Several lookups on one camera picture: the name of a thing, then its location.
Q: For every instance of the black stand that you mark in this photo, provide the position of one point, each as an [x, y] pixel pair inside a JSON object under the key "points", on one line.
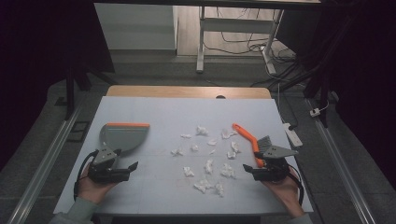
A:
{"points": [[70, 93], [323, 93]]}

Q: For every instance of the black table grommet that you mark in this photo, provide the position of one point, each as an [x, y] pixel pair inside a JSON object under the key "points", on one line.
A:
{"points": [[220, 96]]}

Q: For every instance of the person's left hand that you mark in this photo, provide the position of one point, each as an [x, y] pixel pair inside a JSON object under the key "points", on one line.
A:
{"points": [[93, 191]]}

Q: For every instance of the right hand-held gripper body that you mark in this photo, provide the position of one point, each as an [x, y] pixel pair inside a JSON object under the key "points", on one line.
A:
{"points": [[274, 169]]}

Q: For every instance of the white board mat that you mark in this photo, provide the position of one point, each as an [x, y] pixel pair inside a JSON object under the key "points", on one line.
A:
{"points": [[174, 115]]}

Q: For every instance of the aluminium rail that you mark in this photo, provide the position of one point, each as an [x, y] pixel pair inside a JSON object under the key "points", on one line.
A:
{"points": [[342, 161], [46, 161]]}

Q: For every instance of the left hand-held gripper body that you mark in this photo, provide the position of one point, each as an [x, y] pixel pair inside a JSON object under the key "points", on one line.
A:
{"points": [[104, 157]]}

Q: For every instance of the person's right hand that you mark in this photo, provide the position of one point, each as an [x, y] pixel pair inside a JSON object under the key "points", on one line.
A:
{"points": [[285, 194]]}

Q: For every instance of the wooden table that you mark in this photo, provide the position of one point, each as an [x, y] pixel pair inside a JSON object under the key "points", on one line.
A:
{"points": [[186, 91]]}

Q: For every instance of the white cabinet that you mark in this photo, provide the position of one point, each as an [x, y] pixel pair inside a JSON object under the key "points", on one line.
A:
{"points": [[137, 28]]}

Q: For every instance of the white desk frame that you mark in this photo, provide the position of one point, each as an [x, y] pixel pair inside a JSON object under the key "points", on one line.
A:
{"points": [[236, 25]]}

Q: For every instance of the white power strip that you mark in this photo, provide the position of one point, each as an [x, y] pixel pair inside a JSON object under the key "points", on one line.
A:
{"points": [[292, 135]]}

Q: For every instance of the small white adapter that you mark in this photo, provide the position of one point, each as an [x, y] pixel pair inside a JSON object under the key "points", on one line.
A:
{"points": [[315, 112]]}

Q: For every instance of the white paper scraps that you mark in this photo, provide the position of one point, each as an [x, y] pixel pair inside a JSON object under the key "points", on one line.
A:
{"points": [[207, 166]]}

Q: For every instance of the orange brush with grey bristles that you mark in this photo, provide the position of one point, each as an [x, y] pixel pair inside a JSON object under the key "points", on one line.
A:
{"points": [[250, 138]]}

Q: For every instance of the black rectangular floor frame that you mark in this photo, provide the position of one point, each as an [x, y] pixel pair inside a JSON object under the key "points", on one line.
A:
{"points": [[78, 131]]}

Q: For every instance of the grey dustpan with orange edge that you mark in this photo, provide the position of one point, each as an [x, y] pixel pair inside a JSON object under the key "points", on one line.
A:
{"points": [[124, 137]]}

